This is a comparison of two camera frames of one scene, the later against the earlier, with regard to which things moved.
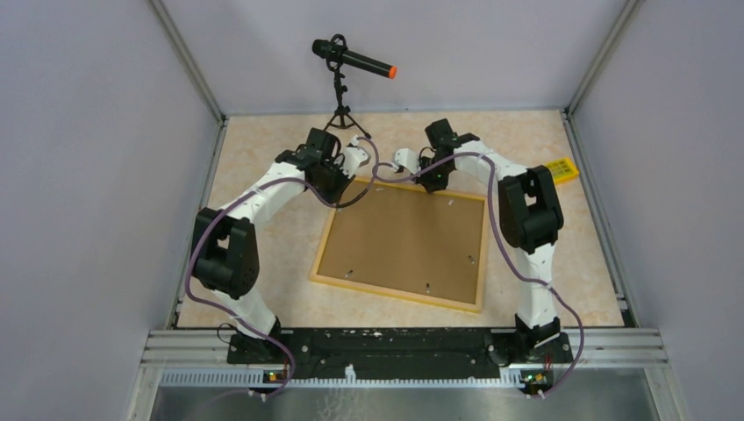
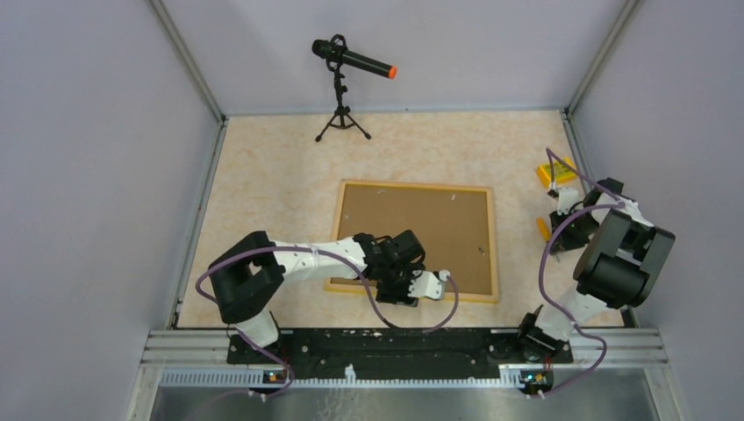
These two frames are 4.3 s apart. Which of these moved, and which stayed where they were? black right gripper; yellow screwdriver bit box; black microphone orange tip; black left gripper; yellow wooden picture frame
Moved: black right gripper; yellow wooden picture frame; black left gripper
Stayed: yellow screwdriver bit box; black microphone orange tip
